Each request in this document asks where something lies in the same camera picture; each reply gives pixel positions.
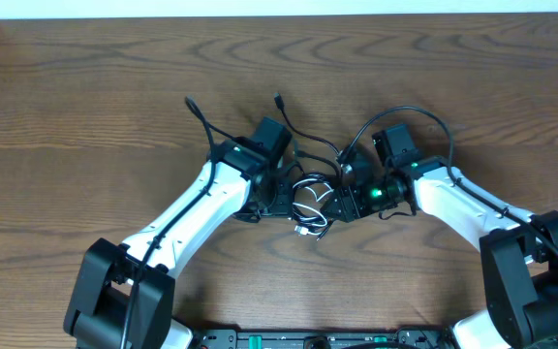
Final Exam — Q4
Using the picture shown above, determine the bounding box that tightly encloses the black right camera cable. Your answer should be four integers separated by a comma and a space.
336, 105, 558, 300

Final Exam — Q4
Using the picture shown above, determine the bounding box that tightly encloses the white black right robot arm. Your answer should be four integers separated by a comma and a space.
322, 157, 558, 348

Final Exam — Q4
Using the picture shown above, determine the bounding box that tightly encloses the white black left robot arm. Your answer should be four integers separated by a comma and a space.
63, 140, 288, 348

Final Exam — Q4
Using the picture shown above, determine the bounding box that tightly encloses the black usb cable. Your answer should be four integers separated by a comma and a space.
273, 91, 346, 242

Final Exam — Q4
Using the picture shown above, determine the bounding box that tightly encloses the white usb cable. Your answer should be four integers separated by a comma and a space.
292, 176, 336, 238

